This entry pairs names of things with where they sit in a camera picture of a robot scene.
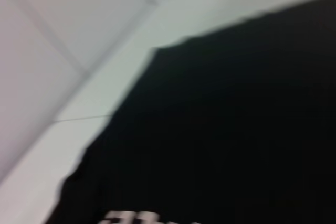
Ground black shirt with FREE print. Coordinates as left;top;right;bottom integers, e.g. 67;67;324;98
46;0;336;224

